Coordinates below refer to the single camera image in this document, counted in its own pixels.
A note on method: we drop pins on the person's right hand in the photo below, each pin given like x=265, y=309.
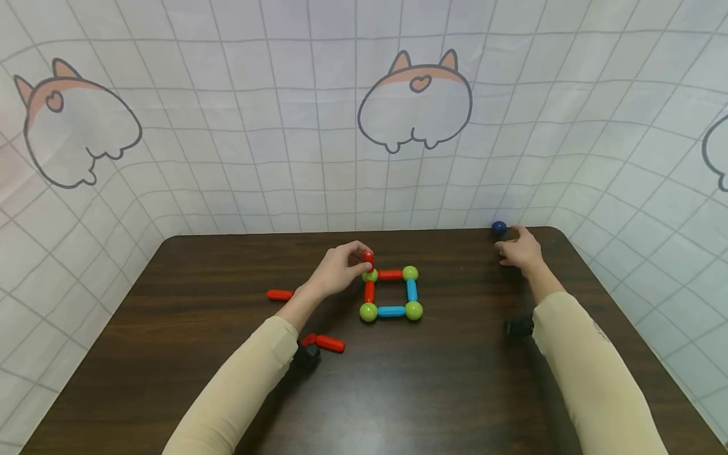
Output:
x=524, y=254

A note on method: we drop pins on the person's left hand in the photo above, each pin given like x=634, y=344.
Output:
x=333, y=275

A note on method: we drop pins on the dark blue ball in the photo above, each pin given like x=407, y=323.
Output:
x=499, y=228

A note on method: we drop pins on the person's right forearm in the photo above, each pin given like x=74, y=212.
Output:
x=591, y=366

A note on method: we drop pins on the person's left forearm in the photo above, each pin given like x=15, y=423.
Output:
x=250, y=373

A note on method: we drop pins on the green ball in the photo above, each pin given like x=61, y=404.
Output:
x=368, y=311
x=371, y=277
x=410, y=273
x=413, y=310

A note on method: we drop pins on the blue magnetic rod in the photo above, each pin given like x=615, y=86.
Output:
x=391, y=311
x=411, y=290

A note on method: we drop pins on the black wrist band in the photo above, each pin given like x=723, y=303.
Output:
x=307, y=357
x=518, y=326

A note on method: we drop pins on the person's left fingers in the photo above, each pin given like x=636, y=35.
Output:
x=341, y=257

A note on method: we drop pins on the person's right thumb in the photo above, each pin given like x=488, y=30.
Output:
x=503, y=251

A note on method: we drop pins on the person's right index finger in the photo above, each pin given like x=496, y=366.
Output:
x=516, y=232

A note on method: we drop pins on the person's left thumb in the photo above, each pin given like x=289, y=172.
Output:
x=359, y=273

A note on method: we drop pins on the person's left index finger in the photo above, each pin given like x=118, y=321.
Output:
x=359, y=246

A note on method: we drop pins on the red magnetic rod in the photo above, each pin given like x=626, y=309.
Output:
x=330, y=343
x=390, y=274
x=369, y=257
x=369, y=291
x=307, y=339
x=279, y=294

